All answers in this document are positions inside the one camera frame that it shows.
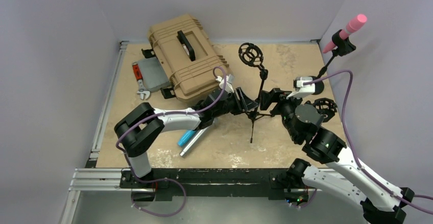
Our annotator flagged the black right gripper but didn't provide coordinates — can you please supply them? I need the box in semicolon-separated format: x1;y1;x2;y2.
259;87;304;141

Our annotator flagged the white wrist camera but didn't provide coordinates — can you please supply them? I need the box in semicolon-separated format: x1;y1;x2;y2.
285;76;316;100
215;74;235;93

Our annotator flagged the black tripod microphone stand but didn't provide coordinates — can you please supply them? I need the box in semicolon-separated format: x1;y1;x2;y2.
238;42;275;144

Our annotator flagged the grey silver microphone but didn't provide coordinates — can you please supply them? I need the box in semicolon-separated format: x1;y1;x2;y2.
179;128;208;157

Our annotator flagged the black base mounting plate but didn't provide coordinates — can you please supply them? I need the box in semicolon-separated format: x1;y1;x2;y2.
120;168;320;202

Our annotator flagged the aluminium frame rail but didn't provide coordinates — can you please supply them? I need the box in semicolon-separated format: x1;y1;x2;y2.
68;168;122;191

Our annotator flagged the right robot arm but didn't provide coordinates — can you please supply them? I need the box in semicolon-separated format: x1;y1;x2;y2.
258;88;415;223

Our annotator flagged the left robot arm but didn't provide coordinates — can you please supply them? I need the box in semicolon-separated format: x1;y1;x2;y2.
114;87;259;188

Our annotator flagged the pink microphone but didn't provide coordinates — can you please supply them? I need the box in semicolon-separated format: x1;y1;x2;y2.
322;14;368;54

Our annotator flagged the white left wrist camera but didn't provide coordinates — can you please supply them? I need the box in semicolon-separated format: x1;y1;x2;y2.
215;74;235;93

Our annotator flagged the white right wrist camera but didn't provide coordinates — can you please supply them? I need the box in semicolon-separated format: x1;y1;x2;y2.
285;76;316;100

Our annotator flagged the black round-base clip stand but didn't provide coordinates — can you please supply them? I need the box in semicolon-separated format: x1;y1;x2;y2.
311;29;356;80

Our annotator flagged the blue microphone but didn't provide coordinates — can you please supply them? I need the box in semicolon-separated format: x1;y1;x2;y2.
177;130;197;147

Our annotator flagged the red adjustable wrench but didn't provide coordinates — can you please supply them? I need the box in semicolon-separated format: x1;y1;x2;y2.
132;62;151;100

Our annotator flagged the tan plastic toolbox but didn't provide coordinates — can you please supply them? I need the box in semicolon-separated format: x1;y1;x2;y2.
143;14;232;103

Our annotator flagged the black round-base shock-mount stand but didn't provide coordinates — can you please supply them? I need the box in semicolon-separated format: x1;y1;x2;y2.
312;98;338;123

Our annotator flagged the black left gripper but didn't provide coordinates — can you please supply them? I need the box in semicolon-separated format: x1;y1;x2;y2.
212;87;256;119

